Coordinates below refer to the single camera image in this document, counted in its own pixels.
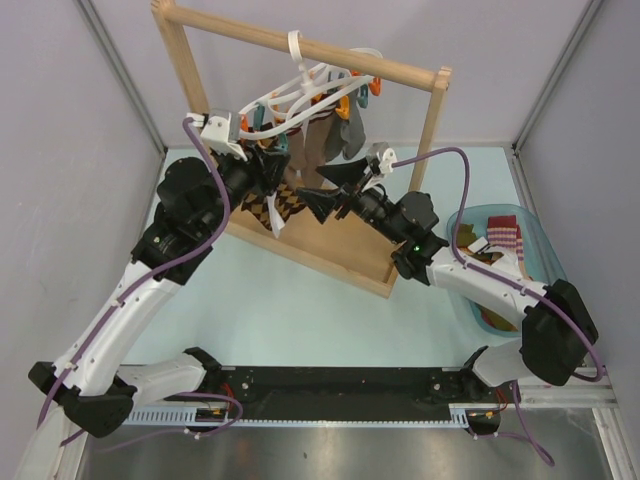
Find grey sock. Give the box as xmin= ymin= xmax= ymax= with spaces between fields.
xmin=324 ymin=119 xmax=344 ymax=163
xmin=341 ymin=92 xmax=366 ymax=160

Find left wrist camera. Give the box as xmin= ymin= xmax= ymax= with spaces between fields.
xmin=186 ymin=109 xmax=247 ymax=161

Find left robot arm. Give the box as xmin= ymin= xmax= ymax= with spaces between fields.
xmin=28 ymin=143 xmax=290 ymax=438

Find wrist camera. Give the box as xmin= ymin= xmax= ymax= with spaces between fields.
xmin=366 ymin=142 xmax=397 ymax=177
xmin=186 ymin=109 xmax=247 ymax=161

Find teal clip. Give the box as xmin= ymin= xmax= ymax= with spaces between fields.
xmin=356 ymin=85 xmax=369 ymax=109
xmin=270 ymin=132 xmax=289 ymax=154

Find tan striped sock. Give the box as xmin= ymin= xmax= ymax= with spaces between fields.
xmin=301 ymin=113 xmax=335 ymax=188
xmin=285 ymin=130 xmax=311 ymax=188

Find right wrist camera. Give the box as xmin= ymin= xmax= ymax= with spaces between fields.
xmin=366 ymin=142 xmax=397 ymax=177

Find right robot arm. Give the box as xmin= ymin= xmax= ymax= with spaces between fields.
xmin=297 ymin=159 xmax=604 ymax=401

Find dark red sock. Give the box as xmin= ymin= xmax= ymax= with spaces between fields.
xmin=487 ymin=215 xmax=518 ymax=229

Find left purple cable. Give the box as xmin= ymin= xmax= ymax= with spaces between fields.
xmin=37 ymin=119 xmax=246 ymax=446

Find brown argyle sock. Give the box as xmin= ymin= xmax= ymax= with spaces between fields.
xmin=241 ymin=172 xmax=306 ymax=232

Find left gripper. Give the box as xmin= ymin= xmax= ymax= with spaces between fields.
xmin=199 ymin=139 xmax=290 ymax=237

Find olive orange striped sock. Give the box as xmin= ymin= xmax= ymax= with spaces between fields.
xmin=455 ymin=223 xmax=478 ymax=255

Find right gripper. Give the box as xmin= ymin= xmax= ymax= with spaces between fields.
xmin=295 ymin=157 xmax=406 ymax=245

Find white cable duct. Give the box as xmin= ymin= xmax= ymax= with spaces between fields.
xmin=124 ymin=402 xmax=469 ymax=429

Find blue plastic basket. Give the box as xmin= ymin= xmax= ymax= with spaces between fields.
xmin=446 ymin=202 xmax=581 ymax=339

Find purple striped sock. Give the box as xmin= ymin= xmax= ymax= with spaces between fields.
xmin=487 ymin=224 xmax=527 ymax=276

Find wooden drying rack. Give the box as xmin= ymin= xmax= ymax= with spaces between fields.
xmin=151 ymin=1 xmax=452 ymax=297

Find white plastic clip hanger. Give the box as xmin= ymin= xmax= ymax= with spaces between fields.
xmin=240 ymin=30 xmax=377 ymax=141

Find white sock black stripes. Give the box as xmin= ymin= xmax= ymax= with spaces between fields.
xmin=470 ymin=237 xmax=518 ymax=267

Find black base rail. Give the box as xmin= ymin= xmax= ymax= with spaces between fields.
xmin=154 ymin=364 xmax=609 ymax=424

